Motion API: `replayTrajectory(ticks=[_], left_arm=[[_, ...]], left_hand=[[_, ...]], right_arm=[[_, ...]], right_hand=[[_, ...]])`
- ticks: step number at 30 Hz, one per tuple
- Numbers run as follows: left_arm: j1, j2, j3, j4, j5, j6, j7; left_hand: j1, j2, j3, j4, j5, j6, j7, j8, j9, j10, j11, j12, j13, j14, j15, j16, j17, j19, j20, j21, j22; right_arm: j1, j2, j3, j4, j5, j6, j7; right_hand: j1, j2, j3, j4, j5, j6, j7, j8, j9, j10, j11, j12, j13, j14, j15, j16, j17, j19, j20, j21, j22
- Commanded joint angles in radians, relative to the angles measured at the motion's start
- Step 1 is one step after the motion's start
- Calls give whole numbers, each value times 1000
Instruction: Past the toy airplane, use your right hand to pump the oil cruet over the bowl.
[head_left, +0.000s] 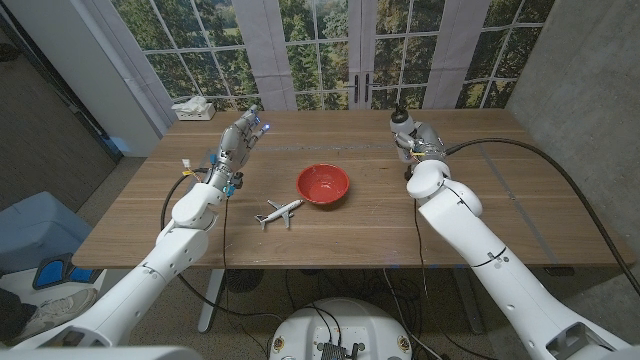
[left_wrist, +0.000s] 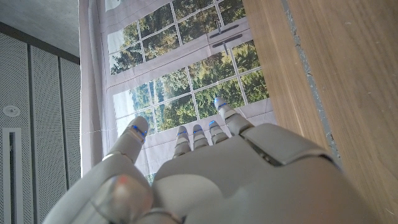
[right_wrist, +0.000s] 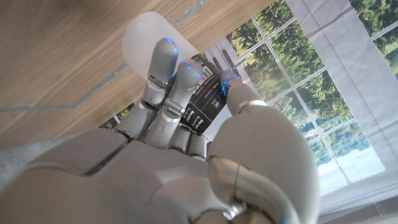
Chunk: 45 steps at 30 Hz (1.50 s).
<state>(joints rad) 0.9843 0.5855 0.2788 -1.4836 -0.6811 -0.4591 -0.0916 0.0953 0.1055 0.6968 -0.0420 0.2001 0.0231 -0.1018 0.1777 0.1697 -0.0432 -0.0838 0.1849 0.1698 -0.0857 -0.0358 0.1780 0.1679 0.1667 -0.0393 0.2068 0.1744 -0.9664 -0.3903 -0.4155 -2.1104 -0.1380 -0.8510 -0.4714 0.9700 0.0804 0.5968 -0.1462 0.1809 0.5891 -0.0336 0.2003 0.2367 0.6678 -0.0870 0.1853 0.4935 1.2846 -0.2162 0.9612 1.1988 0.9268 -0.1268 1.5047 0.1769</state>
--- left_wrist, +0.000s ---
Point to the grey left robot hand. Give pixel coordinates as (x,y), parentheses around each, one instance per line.
(248,180)

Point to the printed window backdrop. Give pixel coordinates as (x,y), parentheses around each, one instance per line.
(174,62)

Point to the wooden panel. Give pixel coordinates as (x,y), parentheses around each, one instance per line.
(298,40)

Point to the linear ceiling vent slot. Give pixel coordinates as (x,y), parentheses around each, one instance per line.
(18,174)

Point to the round white ceiling sensor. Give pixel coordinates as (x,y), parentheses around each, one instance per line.
(11,110)

